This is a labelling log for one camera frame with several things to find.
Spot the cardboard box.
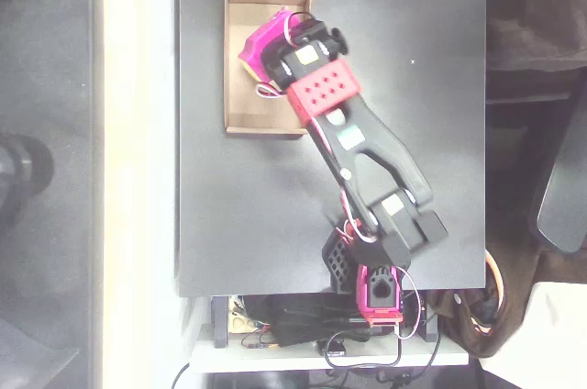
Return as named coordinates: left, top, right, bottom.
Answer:
left=223, top=0, right=314, bottom=136

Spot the black cable bundle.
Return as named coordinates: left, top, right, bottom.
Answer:
left=247, top=295, right=372, bottom=349

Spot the brown leather bag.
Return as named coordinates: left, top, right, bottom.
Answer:
left=428, top=241, right=557, bottom=361

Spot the small circuit board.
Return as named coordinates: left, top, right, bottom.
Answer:
left=240, top=333, right=281, bottom=351

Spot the black office chair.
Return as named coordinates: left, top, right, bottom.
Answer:
left=526, top=81, right=587, bottom=255

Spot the black perforated arm base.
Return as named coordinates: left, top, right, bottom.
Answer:
left=322, top=230, right=361, bottom=295

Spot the thin black looped cable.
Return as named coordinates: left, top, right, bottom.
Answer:
left=319, top=331, right=444, bottom=383

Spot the white shelf board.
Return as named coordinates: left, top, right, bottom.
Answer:
left=190, top=324, right=470, bottom=374

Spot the white cloth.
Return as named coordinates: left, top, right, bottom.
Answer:
left=479, top=281, right=587, bottom=389

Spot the brown jacket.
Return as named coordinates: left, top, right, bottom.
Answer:
left=484, top=0, right=587, bottom=101

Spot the beige wooden piece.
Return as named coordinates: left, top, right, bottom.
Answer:
left=228, top=310, right=254, bottom=334

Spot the thick black cable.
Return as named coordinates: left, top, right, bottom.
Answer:
left=170, top=361, right=192, bottom=389

